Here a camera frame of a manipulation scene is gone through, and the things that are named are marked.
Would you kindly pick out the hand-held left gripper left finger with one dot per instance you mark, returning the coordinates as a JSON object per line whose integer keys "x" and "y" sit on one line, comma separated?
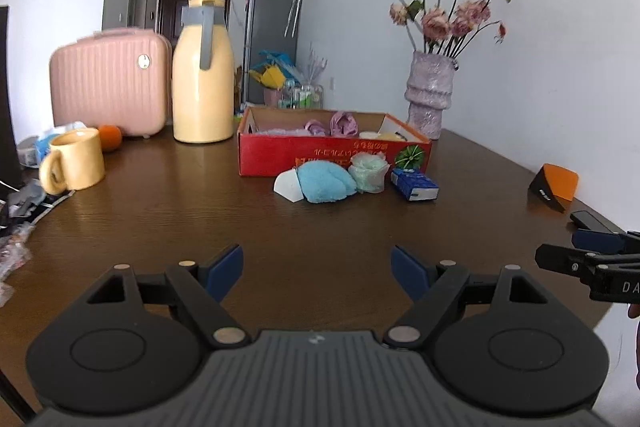
{"x": 225, "y": 269}

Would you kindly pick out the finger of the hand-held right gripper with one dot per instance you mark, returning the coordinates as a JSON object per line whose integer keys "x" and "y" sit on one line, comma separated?
{"x": 597, "y": 241}
{"x": 560, "y": 257}

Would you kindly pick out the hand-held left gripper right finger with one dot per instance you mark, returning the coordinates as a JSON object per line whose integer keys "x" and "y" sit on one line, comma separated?
{"x": 410, "y": 272}

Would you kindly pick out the red cardboard box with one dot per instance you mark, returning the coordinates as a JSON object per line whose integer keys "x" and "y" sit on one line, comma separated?
{"x": 300, "y": 154}

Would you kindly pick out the black rectangular object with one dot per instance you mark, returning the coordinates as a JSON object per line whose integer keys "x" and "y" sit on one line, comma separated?
{"x": 595, "y": 221}

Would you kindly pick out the orange black wedge object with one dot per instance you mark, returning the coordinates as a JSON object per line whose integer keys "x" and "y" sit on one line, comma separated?
{"x": 557, "y": 184}

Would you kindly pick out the small blue white carton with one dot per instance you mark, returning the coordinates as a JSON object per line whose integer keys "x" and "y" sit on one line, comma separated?
{"x": 414, "y": 186}

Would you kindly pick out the white paper piece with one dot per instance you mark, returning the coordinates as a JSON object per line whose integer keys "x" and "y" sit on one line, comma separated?
{"x": 287, "y": 184}

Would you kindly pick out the pale green plastic bag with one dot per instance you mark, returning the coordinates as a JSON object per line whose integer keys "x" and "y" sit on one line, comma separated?
{"x": 369, "y": 172}

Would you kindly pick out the light blue plush towel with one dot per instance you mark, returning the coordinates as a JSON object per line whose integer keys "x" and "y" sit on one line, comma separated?
{"x": 327, "y": 182}

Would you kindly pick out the purple crumpled bag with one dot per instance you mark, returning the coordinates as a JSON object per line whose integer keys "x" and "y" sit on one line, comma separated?
{"x": 344, "y": 123}

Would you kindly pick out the purple fabric flower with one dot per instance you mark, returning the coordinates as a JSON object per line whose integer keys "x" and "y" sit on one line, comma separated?
{"x": 315, "y": 127}

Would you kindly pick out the orange fruit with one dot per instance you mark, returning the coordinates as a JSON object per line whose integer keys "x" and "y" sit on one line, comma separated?
{"x": 111, "y": 138}

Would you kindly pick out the yellow thermos jug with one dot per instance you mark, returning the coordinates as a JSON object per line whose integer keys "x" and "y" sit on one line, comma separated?
{"x": 202, "y": 97}

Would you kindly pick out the purple ribbed vase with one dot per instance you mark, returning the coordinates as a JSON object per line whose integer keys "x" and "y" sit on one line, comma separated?
{"x": 430, "y": 97}

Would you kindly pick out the yellow mug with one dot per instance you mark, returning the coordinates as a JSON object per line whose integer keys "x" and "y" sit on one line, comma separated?
{"x": 80, "y": 159}

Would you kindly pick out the clear plastic wrappers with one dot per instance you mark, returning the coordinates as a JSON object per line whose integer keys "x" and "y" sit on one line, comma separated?
{"x": 15, "y": 247}

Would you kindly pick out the blue snack packet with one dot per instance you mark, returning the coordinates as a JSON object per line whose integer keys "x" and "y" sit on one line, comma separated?
{"x": 42, "y": 147}

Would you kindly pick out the pink suitcase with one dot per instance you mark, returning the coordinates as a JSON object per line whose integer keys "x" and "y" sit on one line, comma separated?
{"x": 100, "y": 82}

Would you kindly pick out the grey refrigerator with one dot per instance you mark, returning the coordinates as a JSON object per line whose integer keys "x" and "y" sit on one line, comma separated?
{"x": 270, "y": 37}

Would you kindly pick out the dark brown door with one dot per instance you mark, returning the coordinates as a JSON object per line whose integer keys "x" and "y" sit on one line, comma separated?
{"x": 172, "y": 7}

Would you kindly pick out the black monitor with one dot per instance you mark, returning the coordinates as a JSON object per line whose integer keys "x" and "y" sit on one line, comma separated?
{"x": 6, "y": 97}

